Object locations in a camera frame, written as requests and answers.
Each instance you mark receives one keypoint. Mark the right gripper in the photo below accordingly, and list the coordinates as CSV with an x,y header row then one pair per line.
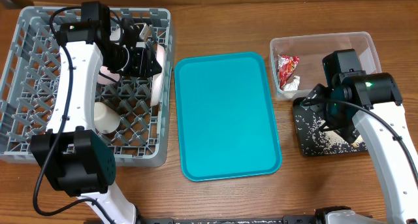
x,y
316,95

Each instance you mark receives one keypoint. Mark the grey plastic dish rack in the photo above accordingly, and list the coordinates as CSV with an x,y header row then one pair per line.
x,y
30,80

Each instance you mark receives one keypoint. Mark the white round plate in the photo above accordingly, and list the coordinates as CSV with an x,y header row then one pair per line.
x,y
157,80

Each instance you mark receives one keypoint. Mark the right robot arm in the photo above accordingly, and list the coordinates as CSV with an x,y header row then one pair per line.
x,y
372,105

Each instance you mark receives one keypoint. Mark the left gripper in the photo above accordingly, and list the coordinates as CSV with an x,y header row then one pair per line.
x,y
143,66

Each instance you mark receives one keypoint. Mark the red ketchup packet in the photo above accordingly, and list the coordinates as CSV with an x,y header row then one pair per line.
x,y
286,67

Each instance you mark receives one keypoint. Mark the white napkin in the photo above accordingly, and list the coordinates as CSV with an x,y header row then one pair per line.
x,y
293,85

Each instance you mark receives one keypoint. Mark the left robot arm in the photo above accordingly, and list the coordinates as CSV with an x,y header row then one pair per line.
x,y
71,155

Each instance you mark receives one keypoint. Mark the white paper cup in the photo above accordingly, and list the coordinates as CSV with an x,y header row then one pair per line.
x,y
106,120

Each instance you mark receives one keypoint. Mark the teal plastic tray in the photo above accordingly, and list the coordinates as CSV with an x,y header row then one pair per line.
x,y
225,117

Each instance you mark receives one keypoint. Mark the black tray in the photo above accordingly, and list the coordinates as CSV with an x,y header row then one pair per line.
x,y
314,142

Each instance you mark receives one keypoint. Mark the grey bowl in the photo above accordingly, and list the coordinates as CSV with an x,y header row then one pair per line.
x,y
117,35

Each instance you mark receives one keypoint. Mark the clear plastic bin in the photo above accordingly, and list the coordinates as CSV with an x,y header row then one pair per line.
x,y
311,49

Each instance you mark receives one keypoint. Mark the pink bowl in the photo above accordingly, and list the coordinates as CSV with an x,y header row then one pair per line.
x,y
105,77

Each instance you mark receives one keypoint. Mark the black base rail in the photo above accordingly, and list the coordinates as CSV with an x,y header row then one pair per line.
x,y
334,214

